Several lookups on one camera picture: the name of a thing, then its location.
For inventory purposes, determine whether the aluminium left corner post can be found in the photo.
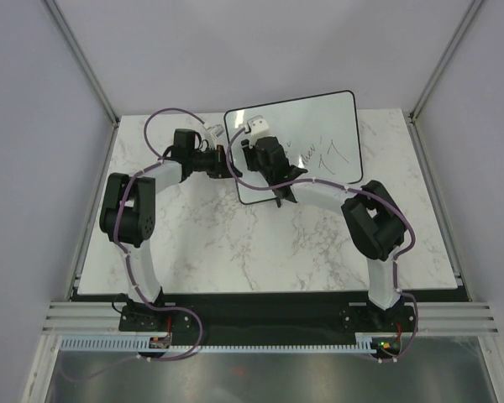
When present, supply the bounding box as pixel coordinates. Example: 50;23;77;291
41;0;120;128

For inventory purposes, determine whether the aluminium corner post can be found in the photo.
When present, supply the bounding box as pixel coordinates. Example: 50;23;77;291
407;0;488;125
41;0;120;128

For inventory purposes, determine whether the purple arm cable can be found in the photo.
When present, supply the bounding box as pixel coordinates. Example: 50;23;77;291
58;107;208;382
227;123;417;295

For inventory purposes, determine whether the aluminium frame rail front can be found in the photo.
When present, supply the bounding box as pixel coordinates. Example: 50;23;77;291
42;302;498;337

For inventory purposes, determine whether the black-framed small whiteboard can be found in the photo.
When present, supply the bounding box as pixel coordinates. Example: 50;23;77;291
223;90;364;186

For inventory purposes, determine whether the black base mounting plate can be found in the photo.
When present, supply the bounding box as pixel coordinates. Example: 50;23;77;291
118;291;416;344

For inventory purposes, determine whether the white slotted cable duct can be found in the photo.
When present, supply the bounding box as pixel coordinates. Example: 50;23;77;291
60;333;398;354

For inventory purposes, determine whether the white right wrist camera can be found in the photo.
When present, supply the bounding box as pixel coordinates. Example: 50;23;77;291
246;115;270;139

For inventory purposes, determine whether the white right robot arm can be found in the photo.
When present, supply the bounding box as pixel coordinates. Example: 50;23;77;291
241;136;408;331

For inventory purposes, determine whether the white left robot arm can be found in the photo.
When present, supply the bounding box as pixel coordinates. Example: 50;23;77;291
99;128;243;331

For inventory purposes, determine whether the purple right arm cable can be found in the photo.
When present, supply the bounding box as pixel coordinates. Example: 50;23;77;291
227;123;417;295

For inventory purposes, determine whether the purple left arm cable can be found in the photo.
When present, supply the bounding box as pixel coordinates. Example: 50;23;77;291
58;107;208;382

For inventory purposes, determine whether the aluminium right corner post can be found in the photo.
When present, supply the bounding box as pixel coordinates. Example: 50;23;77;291
407;0;488;125

